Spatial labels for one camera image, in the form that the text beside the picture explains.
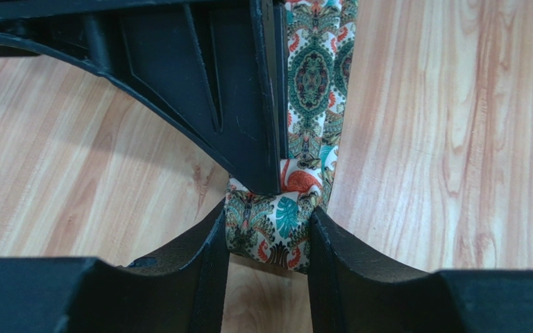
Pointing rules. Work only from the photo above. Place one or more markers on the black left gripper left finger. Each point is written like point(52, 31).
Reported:
point(180, 287)

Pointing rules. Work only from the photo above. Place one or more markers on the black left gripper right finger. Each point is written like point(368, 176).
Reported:
point(355, 288)

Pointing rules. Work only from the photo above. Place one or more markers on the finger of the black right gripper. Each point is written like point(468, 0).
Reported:
point(282, 53)
point(206, 67)

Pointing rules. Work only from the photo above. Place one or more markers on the patterned paisley necktie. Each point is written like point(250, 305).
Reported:
point(320, 38)

